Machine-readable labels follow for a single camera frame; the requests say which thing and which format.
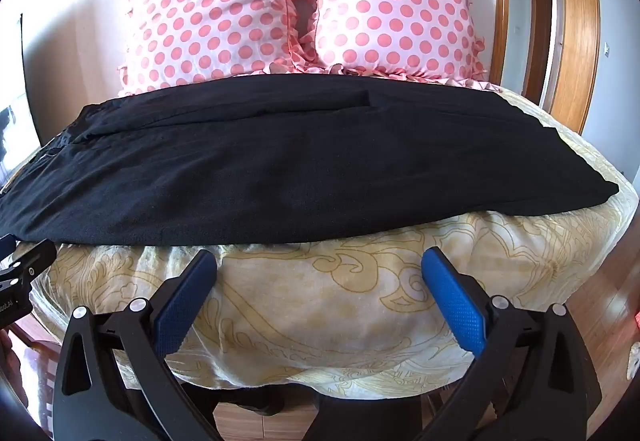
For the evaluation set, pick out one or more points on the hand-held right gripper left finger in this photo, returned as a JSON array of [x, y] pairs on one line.
[[182, 306]]

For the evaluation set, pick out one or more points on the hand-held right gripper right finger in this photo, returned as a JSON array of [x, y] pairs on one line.
[[457, 303]]

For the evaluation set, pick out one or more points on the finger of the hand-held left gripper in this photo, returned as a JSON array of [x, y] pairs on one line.
[[27, 263]]

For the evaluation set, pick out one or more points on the black pants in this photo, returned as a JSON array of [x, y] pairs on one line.
[[300, 161]]

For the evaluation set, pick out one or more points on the yellow patterned bedsheet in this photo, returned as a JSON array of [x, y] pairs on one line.
[[325, 316]]

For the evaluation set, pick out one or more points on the black framed glass panel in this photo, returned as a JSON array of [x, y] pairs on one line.
[[12, 121]]

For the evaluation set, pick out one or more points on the brown interior door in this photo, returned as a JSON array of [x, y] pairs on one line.
[[540, 36]]

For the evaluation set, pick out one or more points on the pink polka dot pillow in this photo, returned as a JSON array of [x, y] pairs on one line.
[[395, 6], [210, 16]]

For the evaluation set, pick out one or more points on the wooden bed frame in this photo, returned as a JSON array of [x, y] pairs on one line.
[[35, 371]]

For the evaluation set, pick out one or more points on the wooden door frame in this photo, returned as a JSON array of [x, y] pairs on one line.
[[580, 21]]

